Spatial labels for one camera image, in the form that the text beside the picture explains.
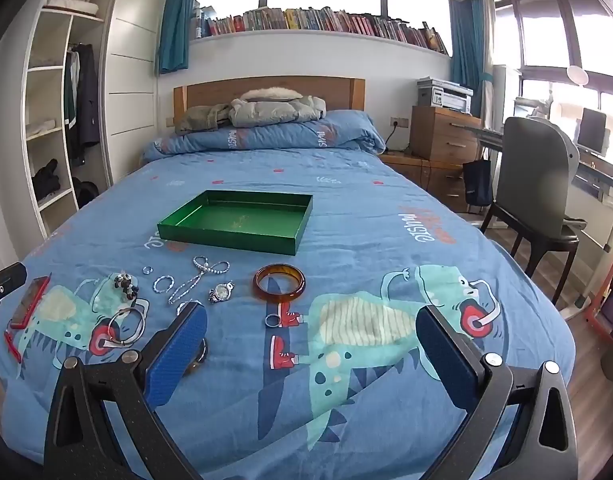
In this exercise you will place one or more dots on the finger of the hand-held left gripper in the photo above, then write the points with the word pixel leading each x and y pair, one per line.
pixel 6 285

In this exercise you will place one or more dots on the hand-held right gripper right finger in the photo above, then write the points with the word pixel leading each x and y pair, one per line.
pixel 446 360

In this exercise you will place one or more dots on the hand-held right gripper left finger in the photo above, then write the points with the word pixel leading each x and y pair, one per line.
pixel 179 355

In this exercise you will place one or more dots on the dark amber bangle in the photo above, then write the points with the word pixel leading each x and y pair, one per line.
pixel 205 352

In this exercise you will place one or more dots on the thin silver bangle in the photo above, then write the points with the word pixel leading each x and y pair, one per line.
pixel 142 327

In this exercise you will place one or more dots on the silver wristwatch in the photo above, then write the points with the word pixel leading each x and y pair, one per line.
pixel 220 292

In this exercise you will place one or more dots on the dark beaded charm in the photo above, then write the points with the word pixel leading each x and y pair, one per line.
pixel 124 282

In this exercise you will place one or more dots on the orange amber bangle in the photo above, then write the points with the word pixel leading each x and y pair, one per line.
pixel 257 284

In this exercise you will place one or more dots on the green tray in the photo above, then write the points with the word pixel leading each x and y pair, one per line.
pixel 236 220

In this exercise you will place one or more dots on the red smartphone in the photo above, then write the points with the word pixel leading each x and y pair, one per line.
pixel 30 302

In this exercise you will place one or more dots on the black clothes pile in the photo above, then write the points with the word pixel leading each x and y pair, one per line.
pixel 46 177

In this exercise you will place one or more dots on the black bag in wardrobe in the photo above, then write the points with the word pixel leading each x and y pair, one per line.
pixel 86 192

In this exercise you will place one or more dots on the blue dinosaur print bedsheet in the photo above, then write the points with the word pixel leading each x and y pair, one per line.
pixel 361 220

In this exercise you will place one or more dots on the hanging green white garment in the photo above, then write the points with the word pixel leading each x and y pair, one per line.
pixel 70 105

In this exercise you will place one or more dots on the black tote bag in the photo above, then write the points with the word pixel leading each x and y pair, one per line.
pixel 479 182

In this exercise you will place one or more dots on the hanging dark jacket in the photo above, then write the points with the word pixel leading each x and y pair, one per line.
pixel 89 95

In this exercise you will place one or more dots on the wooden nightstand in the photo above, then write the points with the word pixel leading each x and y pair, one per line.
pixel 416 165

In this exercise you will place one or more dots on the grey chair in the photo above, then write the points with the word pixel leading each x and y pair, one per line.
pixel 531 170

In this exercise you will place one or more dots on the olive fleece jacket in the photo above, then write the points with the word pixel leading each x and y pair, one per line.
pixel 201 119

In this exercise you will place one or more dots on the folded blue duvet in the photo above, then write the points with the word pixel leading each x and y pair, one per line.
pixel 286 135

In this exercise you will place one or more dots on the white wardrobe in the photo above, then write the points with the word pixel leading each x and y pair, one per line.
pixel 131 60

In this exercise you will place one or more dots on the study desk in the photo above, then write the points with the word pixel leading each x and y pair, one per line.
pixel 601 167

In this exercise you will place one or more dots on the grey puffer jacket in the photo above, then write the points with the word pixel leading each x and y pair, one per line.
pixel 276 110

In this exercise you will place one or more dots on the white printer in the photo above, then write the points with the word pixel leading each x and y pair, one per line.
pixel 444 95

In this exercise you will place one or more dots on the white tall appliance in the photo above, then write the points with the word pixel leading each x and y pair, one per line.
pixel 503 100

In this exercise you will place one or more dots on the computer monitor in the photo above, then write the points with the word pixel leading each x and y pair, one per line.
pixel 592 130

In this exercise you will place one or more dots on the short teal curtain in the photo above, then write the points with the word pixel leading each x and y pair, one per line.
pixel 176 30

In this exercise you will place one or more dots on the long teal curtain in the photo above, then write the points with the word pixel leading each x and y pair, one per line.
pixel 466 50

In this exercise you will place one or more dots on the round white lamp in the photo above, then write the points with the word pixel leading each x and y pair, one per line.
pixel 577 75

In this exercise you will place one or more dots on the row of books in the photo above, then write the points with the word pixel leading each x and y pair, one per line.
pixel 311 20

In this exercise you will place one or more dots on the red metal frame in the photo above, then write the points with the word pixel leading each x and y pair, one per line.
pixel 593 310

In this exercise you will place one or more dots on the wall socket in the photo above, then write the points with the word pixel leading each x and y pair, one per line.
pixel 399 122

